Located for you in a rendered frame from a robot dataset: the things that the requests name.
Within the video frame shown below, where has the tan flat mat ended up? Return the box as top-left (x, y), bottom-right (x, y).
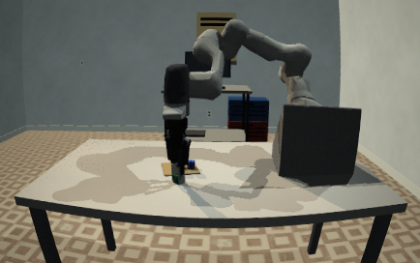
top-left (162, 162), bottom-right (200, 176)

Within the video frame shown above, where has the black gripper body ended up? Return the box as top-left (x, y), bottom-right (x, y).
top-left (165, 117), bottom-right (188, 145)

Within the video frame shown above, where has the blue die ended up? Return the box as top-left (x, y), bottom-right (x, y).
top-left (188, 160), bottom-right (195, 169)

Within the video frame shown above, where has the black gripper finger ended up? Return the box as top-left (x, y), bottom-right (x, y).
top-left (173, 134), bottom-right (192, 184)
top-left (164, 133), bottom-right (178, 176)

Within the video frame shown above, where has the green die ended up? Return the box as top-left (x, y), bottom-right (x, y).
top-left (172, 173), bottom-right (178, 184)

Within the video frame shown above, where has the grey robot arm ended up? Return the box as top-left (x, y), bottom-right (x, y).
top-left (163, 19), bottom-right (322, 120)

